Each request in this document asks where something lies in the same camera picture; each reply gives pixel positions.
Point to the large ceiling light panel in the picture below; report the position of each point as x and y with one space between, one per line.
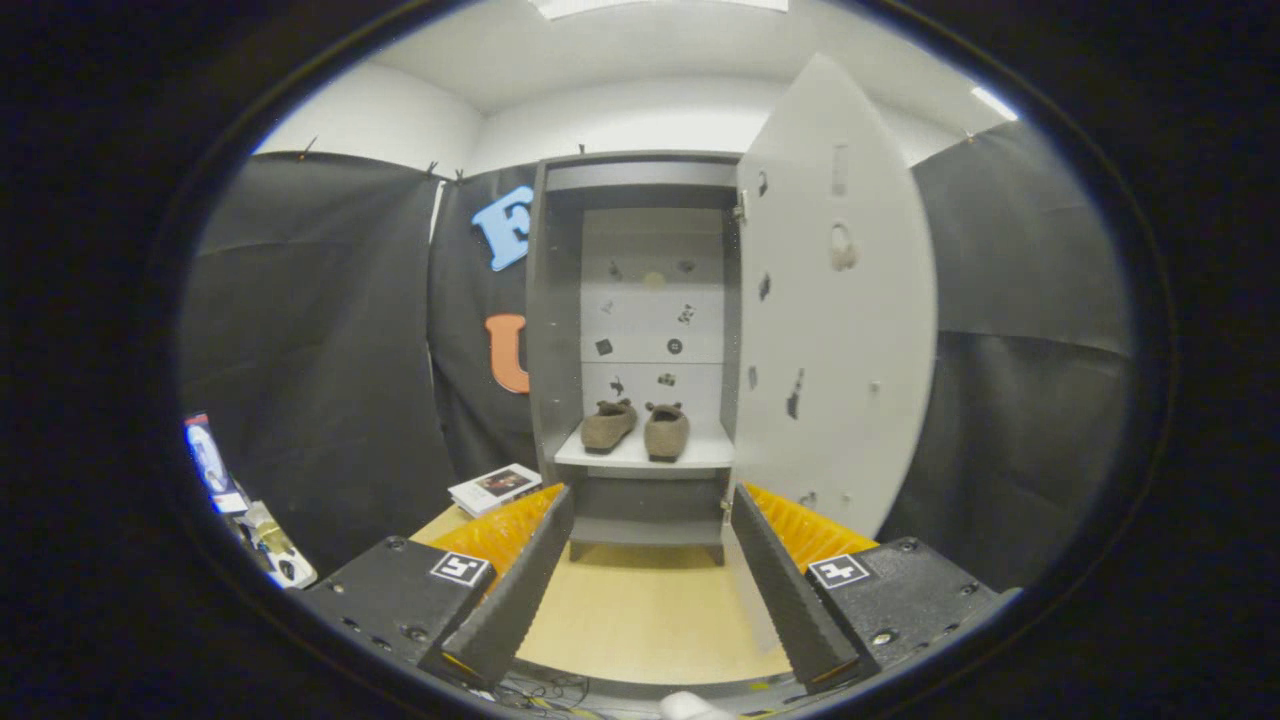
650 6

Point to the brown fuzzy shoe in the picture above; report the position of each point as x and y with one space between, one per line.
667 435
608 428

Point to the grey shoe cabinet door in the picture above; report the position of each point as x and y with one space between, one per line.
850 350

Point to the grey shoe cabinet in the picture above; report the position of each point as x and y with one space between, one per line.
553 350

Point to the black backdrop cloth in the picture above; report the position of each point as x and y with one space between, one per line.
320 380

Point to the pale yellowish cluttered object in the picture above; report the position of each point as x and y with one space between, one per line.
275 548

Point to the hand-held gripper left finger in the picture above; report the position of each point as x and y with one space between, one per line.
520 600

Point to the blue white printed object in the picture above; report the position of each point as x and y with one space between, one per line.
208 460

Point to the small ceiling light panel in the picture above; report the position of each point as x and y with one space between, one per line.
993 103

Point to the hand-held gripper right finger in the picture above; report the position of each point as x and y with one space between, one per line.
790 600

